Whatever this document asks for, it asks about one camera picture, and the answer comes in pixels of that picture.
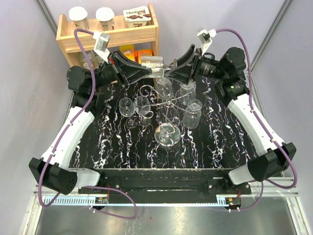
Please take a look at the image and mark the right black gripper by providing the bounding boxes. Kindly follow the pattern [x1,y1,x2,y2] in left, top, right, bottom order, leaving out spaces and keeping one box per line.
[164,45,226,86]

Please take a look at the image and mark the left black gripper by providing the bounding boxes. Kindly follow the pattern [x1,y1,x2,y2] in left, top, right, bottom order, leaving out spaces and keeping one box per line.
[90,49,153,91]

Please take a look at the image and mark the ribbed goblet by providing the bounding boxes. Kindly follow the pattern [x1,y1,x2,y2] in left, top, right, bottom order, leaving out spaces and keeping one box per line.
[156,77,173,98]
[182,99,202,129]
[141,56,177,78]
[179,82,196,105]

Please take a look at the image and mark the chrome wine glass rack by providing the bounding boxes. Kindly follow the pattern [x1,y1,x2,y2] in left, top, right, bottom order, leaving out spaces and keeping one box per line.
[139,85,187,148]

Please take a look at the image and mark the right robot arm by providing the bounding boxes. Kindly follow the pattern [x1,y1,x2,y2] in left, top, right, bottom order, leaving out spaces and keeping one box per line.
[164,45,296,194]

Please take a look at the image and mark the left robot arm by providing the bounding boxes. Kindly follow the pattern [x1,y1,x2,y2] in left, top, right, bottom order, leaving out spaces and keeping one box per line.
[29,51,152,195]

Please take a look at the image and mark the clear stemmed wine glass left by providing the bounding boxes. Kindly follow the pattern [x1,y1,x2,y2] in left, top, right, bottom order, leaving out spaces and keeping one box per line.
[119,97,138,129]

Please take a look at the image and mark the clear stemmed wine glass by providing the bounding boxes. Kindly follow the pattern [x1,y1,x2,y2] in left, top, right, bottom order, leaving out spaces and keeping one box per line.
[134,95,151,127]
[119,97,138,129]

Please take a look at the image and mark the clear stemmed wine glass right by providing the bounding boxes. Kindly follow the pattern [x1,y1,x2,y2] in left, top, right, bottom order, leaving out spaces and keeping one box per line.
[134,95,151,127]

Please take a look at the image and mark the green Scrub Daddy box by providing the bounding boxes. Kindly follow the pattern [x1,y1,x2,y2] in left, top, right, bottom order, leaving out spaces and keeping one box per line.
[135,49,153,64]

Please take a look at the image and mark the pink sponge box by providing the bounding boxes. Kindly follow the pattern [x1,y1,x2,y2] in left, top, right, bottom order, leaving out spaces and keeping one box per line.
[119,44,136,61]

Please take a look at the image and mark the right clear glass bottle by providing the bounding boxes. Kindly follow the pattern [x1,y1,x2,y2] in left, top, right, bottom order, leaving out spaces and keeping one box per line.
[95,55,104,65]

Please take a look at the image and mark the clear glass bottle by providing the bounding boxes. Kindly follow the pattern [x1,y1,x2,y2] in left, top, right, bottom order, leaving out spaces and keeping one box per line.
[78,50,97,70]
[95,55,104,65]

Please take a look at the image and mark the left clear glass bottle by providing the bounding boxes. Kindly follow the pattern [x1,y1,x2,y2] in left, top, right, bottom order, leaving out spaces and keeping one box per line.
[78,50,97,70]

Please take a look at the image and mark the Chobani yogurt tub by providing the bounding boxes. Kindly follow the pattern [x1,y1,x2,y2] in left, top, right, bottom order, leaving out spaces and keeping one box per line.
[123,6,152,28]

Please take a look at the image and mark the right white lidded cup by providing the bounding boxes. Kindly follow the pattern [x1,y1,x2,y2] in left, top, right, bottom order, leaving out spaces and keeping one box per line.
[96,7,115,31]

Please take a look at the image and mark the white lidded cup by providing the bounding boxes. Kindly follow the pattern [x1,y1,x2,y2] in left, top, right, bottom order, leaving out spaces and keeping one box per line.
[68,6,89,30]
[96,7,115,31]

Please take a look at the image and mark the left white lidded cup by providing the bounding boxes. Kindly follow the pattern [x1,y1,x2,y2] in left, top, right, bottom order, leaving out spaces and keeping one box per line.
[68,6,89,30]

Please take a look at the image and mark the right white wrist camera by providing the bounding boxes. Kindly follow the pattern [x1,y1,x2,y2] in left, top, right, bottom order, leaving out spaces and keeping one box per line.
[197,28,217,55]

